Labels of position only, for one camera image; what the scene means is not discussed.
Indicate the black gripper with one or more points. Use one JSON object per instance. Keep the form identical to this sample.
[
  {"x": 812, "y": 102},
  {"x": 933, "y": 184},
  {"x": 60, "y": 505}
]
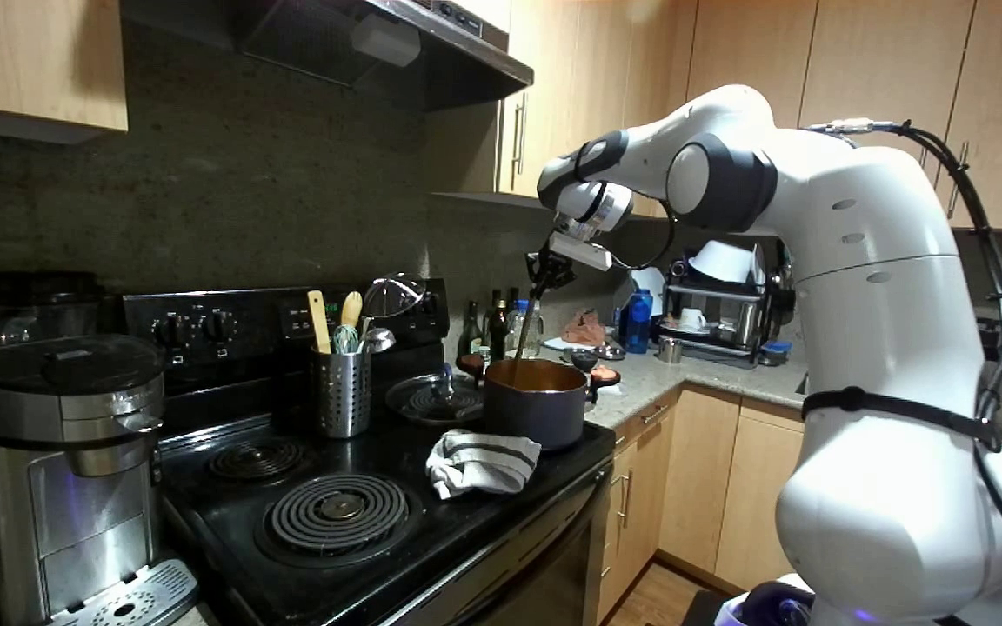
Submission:
[{"x": 552, "y": 272}]

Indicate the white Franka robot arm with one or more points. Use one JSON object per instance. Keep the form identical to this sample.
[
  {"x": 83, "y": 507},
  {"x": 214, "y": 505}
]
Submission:
[{"x": 872, "y": 347}]

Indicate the black electric stove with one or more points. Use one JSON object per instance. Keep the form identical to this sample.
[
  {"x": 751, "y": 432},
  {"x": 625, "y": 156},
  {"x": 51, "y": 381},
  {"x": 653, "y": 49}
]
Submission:
[{"x": 408, "y": 543}]

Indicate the clear water bottle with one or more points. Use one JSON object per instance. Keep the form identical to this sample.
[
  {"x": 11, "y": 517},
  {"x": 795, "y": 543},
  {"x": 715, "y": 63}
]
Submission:
[{"x": 523, "y": 336}]

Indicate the tall dark glass bottle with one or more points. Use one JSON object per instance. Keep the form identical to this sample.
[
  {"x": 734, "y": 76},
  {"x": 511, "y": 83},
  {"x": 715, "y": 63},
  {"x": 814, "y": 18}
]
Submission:
[{"x": 500, "y": 326}]

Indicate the pink cloth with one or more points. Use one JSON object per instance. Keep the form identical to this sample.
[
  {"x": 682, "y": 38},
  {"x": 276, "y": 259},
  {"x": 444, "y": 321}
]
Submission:
[{"x": 585, "y": 326}]

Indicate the short dark glass bottle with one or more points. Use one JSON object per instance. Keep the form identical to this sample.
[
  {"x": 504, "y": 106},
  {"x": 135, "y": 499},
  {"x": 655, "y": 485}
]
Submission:
[{"x": 474, "y": 336}]

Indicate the blue jug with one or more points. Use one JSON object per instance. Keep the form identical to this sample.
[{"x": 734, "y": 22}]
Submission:
[{"x": 639, "y": 326}]

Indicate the small metal cup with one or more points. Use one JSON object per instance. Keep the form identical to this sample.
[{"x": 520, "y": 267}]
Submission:
[{"x": 669, "y": 347}]

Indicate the shiny metal kitchen utensil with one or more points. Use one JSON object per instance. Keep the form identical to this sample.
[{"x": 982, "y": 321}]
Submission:
[{"x": 392, "y": 296}]

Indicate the white mug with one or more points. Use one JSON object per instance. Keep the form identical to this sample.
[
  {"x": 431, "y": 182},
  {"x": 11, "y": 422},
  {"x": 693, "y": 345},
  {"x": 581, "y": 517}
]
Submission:
[{"x": 693, "y": 321}]

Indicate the black pan with lid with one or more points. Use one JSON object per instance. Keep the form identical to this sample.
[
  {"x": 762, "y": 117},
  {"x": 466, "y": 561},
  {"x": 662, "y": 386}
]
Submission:
[{"x": 431, "y": 402}]

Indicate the metal dish rack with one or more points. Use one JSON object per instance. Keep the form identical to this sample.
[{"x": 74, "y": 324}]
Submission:
[{"x": 719, "y": 324}]

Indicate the white grey dish cloth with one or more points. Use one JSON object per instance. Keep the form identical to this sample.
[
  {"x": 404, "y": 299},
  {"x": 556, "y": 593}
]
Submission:
[{"x": 478, "y": 462}]

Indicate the white bowl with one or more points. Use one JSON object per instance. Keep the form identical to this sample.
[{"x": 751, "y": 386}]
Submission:
[{"x": 725, "y": 260}]

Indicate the round wooden spoon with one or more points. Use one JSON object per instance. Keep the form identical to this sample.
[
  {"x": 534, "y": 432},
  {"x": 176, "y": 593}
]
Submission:
[{"x": 348, "y": 308}]

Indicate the teal silicone utensil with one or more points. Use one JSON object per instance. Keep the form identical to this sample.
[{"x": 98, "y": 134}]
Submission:
[{"x": 345, "y": 343}]

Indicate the metal utensil holder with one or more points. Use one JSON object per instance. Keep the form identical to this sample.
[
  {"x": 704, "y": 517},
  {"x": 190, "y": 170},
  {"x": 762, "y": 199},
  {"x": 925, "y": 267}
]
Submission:
[{"x": 345, "y": 402}]

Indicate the flat wooden spatula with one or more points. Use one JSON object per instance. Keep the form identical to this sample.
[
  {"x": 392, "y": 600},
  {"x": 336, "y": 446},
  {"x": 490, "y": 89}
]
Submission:
[{"x": 319, "y": 321}]

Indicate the small blue box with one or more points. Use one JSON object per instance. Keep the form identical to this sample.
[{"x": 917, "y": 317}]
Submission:
[{"x": 772, "y": 353}]

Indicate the wooden base cabinets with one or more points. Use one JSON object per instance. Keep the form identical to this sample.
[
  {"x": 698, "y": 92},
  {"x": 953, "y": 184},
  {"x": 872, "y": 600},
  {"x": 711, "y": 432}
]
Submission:
[{"x": 698, "y": 489}]

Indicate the dark range hood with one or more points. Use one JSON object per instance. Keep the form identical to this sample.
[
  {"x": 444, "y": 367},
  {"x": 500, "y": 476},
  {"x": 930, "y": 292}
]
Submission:
[{"x": 328, "y": 38}]

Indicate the purple white object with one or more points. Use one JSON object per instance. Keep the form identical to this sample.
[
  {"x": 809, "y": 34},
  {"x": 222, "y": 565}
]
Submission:
[{"x": 772, "y": 607}]

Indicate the black countertop appliance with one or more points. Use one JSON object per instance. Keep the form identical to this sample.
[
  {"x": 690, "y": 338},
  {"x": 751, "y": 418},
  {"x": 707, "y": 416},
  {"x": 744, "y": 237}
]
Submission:
[{"x": 37, "y": 299}]

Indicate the silver coffee maker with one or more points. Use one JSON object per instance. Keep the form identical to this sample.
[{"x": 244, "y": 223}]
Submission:
[{"x": 72, "y": 507}]

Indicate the wooden cabinet beside coffee maker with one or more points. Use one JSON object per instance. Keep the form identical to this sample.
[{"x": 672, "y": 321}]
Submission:
[{"x": 26, "y": 55}]

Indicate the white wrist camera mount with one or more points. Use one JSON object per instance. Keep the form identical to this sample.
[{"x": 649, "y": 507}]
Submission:
[{"x": 581, "y": 251}]

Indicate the wooden wall cabinet beside hood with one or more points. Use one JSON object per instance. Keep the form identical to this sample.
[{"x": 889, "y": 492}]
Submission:
[{"x": 591, "y": 55}]

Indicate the wooden wall cabinets over sink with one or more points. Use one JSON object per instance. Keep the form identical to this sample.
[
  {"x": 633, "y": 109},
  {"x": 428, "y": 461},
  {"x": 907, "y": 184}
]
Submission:
[{"x": 872, "y": 47}]

